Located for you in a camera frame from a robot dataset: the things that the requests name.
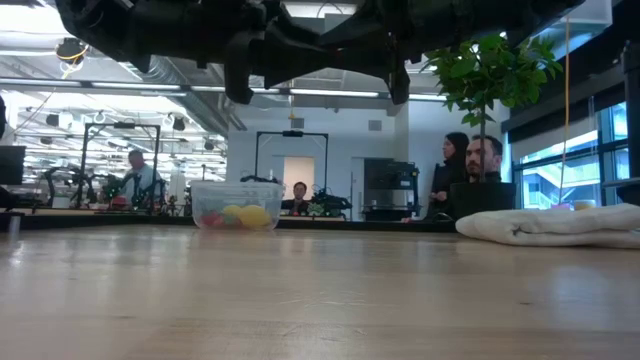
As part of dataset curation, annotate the person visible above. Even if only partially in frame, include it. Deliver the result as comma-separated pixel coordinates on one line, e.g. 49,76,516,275
423,131,471,220
121,149,164,209
280,181,312,216
464,133,505,184

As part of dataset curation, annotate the black equipment rack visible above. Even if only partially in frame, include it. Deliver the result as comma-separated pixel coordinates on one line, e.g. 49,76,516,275
363,158,421,222

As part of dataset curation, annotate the black aluminium table frame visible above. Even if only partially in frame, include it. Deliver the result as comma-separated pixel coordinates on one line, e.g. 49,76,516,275
0,209,457,234

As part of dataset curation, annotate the black monitor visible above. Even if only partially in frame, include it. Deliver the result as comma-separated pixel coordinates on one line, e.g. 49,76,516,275
0,144,26,186

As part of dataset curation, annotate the clear plastic tupperware container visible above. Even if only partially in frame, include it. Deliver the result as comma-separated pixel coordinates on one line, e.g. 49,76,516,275
189,180,285,232

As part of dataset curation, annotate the thin hanging cord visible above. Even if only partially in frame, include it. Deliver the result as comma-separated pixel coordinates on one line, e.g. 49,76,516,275
558,17,572,206

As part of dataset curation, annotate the black round cord reel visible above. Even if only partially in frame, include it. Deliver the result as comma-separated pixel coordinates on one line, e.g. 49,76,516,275
54,37,90,65

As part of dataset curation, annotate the green leafy plant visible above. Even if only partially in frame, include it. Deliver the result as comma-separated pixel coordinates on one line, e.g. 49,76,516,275
424,32,565,184

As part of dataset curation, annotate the white checked cloth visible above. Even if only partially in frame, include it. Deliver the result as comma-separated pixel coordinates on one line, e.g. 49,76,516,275
454,202,640,250

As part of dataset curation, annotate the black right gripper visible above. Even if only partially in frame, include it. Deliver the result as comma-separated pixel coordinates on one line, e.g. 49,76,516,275
324,0,501,107

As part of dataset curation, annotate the black gantry rig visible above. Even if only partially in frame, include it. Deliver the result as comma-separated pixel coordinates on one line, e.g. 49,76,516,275
254,130,330,184
82,122,161,211

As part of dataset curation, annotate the black stand post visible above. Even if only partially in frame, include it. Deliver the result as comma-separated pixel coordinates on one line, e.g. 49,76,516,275
621,39,640,207

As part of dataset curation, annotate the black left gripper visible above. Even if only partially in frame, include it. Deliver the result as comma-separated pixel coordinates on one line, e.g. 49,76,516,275
164,0,326,106

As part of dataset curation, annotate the silver ceiling duct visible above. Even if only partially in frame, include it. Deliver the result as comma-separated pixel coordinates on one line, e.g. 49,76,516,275
124,54,241,136

